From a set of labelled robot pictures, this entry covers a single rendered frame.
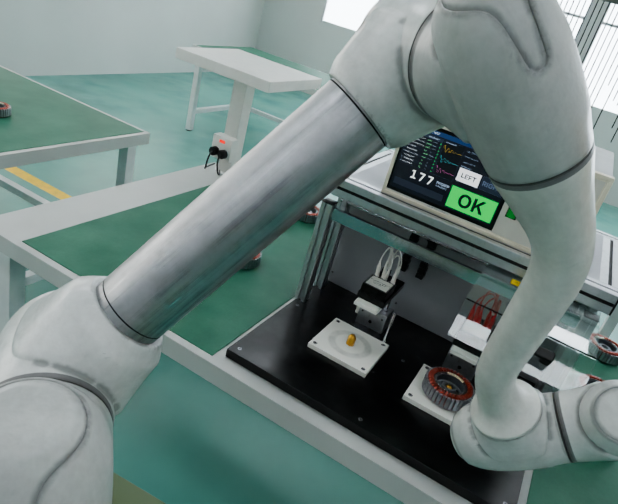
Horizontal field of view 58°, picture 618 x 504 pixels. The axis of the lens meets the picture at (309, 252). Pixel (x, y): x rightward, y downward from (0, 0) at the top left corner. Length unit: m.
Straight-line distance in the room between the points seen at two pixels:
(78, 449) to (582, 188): 0.52
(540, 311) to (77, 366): 0.53
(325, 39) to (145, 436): 6.96
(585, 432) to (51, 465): 0.66
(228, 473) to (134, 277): 1.41
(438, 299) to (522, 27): 1.07
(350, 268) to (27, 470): 1.14
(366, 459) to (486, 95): 0.79
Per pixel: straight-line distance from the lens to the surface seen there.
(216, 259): 0.65
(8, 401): 0.59
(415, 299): 1.51
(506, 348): 0.75
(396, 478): 1.13
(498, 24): 0.49
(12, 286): 1.73
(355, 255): 1.53
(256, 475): 2.03
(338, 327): 1.37
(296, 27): 8.58
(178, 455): 2.04
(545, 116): 0.51
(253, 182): 0.63
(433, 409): 1.25
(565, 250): 0.63
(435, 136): 1.26
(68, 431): 0.56
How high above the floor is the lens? 1.52
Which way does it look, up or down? 26 degrees down
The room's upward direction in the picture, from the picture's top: 16 degrees clockwise
